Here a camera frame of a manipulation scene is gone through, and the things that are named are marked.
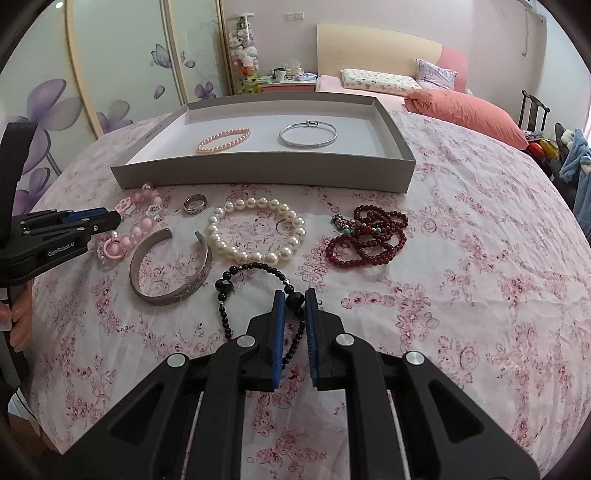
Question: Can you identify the pink chunky bead bracelet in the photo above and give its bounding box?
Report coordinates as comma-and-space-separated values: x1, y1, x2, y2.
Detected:
94, 182, 167, 259

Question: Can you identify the black bead bracelet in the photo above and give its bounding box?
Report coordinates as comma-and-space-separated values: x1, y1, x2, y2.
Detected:
214, 261, 308, 369

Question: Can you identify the wide silver cuff bangle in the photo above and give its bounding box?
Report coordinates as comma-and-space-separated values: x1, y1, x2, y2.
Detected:
129, 228, 213, 306

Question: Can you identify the dark red bead necklace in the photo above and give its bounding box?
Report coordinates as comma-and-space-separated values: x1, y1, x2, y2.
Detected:
323, 203, 410, 269

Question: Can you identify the white pearl bracelet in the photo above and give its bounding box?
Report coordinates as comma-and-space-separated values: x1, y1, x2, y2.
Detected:
204, 197, 308, 266

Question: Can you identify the left hand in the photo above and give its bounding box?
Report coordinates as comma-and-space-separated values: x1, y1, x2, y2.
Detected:
1, 280, 34, 352

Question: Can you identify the floral sliding wardrobe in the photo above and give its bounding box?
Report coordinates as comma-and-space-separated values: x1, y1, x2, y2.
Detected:
1, 1, 228, 215

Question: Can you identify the pink floral bedsheet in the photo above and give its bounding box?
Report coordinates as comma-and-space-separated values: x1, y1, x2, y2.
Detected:
24, 111, 590, 479

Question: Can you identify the thin silver bangle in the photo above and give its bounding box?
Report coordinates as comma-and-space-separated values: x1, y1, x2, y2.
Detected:
277, 120, 339, 149

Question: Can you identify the grey cardboard tray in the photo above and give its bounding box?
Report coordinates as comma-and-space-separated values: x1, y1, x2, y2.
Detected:
111, 92, 416, 193

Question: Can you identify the plush toy tower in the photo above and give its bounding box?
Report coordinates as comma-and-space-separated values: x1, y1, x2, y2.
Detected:
226, 13, 259, 94

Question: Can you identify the pink nightstand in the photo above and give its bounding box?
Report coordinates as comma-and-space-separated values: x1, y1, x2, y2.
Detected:
256, 79, 317, 93

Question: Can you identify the coral pink pillow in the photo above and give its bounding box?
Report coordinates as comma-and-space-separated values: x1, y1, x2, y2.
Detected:
405, 89, 528, 150

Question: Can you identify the white floral pillow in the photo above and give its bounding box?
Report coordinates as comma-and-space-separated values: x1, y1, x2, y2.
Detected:
341, 68, 421, 96

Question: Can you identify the cream and pink headboard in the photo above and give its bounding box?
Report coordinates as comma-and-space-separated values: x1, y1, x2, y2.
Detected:
317, 23, 468, 92

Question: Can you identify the purple patterned pillow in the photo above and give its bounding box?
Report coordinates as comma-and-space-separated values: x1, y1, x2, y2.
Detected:
416, 59, 458, 90

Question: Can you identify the blue clothing pile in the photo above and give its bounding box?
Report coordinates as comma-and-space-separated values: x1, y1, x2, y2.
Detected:
553, 129, 590, 240

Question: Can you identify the dark wooden chair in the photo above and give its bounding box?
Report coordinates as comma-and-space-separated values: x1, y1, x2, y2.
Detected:
518, 90, 551, 133

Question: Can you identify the silver patterned ring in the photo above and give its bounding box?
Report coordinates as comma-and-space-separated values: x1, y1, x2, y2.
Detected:
181, 193, 209, 216

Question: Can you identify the small pink pearl bracelet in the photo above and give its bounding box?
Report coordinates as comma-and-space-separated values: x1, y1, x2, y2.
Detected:
195, 127, 253, 155

